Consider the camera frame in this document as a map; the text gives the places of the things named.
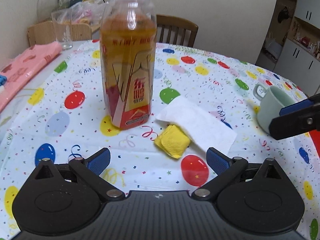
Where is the yellow cloth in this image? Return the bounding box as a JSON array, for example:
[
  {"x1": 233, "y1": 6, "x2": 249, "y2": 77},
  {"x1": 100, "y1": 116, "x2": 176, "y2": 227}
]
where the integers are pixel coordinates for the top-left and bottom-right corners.
[{"x1": 154, "y1": 125, "x2": 191, "y2": 159}]

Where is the amber drink plastic bottle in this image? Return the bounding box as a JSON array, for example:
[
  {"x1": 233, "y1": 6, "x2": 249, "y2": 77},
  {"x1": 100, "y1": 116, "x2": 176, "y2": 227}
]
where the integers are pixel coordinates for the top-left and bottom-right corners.
[{"x1": 100, "y1": 0, "x2": 157, "y2": 129}]

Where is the clear drinking glass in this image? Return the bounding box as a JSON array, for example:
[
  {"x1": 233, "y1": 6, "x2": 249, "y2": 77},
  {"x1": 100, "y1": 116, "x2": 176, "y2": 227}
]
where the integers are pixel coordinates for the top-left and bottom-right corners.
[{"x1": 51, "y1": 9, "x2": 73, "y2": 50}]

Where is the pink patterned plastic bag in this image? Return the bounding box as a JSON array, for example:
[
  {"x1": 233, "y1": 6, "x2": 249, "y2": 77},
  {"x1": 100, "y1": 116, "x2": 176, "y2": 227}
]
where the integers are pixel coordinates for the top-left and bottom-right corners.
[{"x1": 1, "y1": 41, "x2": 62, "y2": 109}]

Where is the colourful balloon print tablecloth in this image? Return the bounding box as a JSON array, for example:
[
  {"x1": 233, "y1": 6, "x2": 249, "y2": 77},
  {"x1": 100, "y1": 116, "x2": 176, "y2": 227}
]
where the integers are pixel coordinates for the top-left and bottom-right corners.
[{"x1": 1, "y1": 41, "x2": 319, "y2": 239}]

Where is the white paper napkin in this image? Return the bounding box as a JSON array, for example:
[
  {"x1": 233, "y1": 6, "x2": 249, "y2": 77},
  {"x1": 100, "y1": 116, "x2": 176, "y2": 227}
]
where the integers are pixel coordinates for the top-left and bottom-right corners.
[{"x1": 156, "y1": 96, "x2": 237, "y2": 154}]

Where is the pale green ceramic cup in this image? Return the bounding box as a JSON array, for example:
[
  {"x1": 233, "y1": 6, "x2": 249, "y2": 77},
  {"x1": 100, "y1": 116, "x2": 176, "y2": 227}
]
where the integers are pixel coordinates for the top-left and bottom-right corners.
[{"x1": 253, "y1": 83, "x2": 296, "y2": 135}]

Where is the dark wooden chair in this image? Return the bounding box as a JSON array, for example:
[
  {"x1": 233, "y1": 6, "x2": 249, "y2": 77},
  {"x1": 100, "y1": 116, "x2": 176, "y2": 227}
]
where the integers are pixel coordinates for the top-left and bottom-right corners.
[{"x1": 156, "y1": 14, "x2": 199, "y2": 48}]

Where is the white wall cabinet unit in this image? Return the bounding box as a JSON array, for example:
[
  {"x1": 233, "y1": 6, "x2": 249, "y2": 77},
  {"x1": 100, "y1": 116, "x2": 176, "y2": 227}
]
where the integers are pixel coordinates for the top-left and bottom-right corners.
[{"x1": 256, "y1": 0, "x2": 319, "y2": 94}]

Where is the clear bag of snacks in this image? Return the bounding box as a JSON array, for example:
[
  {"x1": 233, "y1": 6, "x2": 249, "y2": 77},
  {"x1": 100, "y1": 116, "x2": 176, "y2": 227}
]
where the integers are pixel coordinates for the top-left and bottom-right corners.
[{"x1": 55, "y1": 0, "x2": 108, "y2": 26}]

